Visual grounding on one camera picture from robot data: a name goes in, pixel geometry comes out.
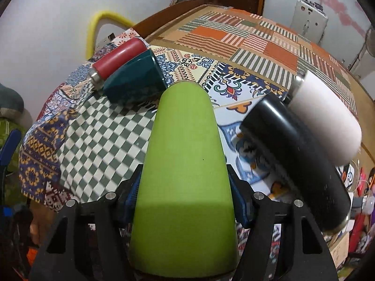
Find lime green tumbler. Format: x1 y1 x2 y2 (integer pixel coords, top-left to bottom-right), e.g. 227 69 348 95
129 81 238 278

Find dark green faceted cup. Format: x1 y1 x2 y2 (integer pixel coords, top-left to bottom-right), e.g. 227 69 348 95
103 49 167 105

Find green white checkered cloth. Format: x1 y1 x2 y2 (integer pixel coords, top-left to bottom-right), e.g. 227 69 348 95
58 94 158 203

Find black thermos bottle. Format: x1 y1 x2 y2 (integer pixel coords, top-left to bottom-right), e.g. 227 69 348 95
240 93 351 233

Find red steel tumbler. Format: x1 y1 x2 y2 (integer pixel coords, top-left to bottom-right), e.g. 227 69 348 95
88 37 147 90

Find white tumbler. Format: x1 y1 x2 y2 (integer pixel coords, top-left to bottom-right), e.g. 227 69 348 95
284 71 362 167

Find yellow foam tube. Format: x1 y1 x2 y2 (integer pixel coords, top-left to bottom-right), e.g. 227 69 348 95
85 10 135 60

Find patterned colourful table cloth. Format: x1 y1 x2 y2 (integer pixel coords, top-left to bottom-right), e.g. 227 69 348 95
18 27 352 281

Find standing electric fan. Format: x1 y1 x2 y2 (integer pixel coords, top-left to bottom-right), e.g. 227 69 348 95
349 26 374 71

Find orange striped patchwork bedspread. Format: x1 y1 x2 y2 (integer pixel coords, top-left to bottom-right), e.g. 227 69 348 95
157 6 357 114

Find frosted sliding wardrobe with hearts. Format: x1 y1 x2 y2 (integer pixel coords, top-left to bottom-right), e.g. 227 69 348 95
262 0 373 68

